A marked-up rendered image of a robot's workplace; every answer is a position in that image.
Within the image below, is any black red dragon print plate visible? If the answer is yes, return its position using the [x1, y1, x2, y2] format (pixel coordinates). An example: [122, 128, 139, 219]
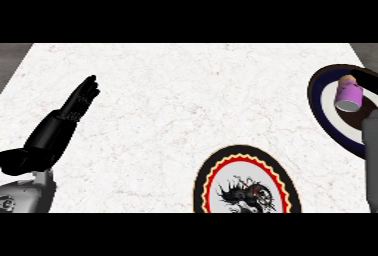
[192, 144, 303, 214]

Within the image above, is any navy and white ringed plate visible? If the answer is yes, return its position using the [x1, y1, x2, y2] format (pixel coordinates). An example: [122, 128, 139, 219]
[306, 63, 378, 161]

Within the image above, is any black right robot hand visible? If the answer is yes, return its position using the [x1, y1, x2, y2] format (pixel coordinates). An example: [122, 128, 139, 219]
[348, 67, 378, 105]

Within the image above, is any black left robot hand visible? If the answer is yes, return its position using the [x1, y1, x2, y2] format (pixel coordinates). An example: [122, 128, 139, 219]
[0, 75, 102, 177]

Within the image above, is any purple can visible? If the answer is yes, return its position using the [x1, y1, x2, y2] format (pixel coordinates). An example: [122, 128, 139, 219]
[334, 74, 366, 113]

